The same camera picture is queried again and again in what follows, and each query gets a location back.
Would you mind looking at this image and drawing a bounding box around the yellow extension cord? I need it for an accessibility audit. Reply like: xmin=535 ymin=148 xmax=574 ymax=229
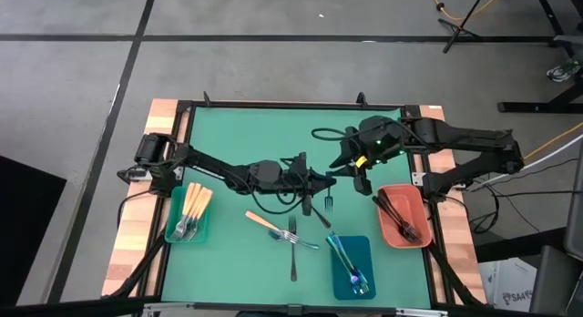
xmin=424 ymin=0 xmax=506 ymax=22
xmin=523 ymin=122 xmax=583 ymax=161

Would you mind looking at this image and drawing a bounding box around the green plastic bin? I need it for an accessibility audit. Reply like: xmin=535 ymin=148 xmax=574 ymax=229
xmin=164 ymin=184 xmax=211 ymax=244

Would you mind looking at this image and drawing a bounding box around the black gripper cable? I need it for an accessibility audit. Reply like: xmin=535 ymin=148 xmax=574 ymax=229
xmin=248 ymin=156 xmax=307 ymax=216
xmin=311 ymin=127 xmax=362 ymax=143

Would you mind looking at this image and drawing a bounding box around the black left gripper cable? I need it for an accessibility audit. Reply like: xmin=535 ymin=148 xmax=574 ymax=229
xmin=248 ymin=156 xmax=307 ymax=216

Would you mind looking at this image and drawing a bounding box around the white printed box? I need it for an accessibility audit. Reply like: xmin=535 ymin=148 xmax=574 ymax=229
xmin=477 ymin=256 xmax=539 ymax=314

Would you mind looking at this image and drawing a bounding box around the black desk frame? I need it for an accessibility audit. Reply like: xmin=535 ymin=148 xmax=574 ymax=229
xmin=457 ymin=0 xmax=583 ymax=114

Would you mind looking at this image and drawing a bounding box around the blue plastic bin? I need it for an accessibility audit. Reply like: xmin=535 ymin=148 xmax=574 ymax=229
xmin=329 ymin=235 xmax=377 ymax=302

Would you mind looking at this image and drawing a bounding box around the black floor cable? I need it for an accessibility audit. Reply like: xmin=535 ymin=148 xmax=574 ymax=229
xmin=496 ymin=189 xmax=583 ymax=196

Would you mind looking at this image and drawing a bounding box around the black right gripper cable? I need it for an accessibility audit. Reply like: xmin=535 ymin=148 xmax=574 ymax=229
xmin=311 ymin=127 xmax=362 ymax=143

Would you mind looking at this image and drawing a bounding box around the dark blue spoon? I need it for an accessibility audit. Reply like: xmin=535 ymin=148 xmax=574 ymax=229
xmin=267 ymin=230 xmax=322 ymax=251

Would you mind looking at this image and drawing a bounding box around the black panel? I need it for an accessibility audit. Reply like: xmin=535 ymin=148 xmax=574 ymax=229
xmin=0 ymin=155 xmax=68 ymax=308

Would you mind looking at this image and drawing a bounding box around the grey panel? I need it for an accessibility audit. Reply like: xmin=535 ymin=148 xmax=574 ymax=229
xmin=563 ymin=138 xmax=583 ymax=263

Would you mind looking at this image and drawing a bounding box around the orange plastic bin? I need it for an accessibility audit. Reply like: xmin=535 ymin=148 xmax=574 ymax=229
xmin=375 ymin=183 xmax=433 ymax=250

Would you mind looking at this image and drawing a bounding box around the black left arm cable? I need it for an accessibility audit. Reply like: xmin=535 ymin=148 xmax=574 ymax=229
xmin=117 ymin=189 xmax=159 ymax=230

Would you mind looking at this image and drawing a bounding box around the person's foot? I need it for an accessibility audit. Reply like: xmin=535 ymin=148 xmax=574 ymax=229
xmin=545 ymin=59 xmax=583 ymax=84

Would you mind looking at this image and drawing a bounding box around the aluminium rail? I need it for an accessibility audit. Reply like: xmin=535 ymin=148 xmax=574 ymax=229
xmin=142 ymin=301 xmax=450 ymax=317

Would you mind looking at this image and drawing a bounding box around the dark grey case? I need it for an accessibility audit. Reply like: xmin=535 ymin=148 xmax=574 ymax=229
xmin=529 ymin=245 xmax=583 ymax=317

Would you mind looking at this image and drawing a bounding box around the grey floor cable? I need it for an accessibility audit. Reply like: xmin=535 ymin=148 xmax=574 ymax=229
xmin=468 ymin=133 xmax=583 ymax=191

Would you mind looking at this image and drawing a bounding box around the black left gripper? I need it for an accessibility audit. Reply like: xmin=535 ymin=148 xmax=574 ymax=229
xmin=291 ymin=151 xmax=337 ymax=217

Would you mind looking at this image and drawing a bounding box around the black tripod stand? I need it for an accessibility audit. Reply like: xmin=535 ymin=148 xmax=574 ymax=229
xmin=436 ymin=0 xmax=491 ymax=54

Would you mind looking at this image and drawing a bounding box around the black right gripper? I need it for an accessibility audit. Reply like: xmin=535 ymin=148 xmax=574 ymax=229
xmin=324 ymin=115 xmax=406 ymax=196

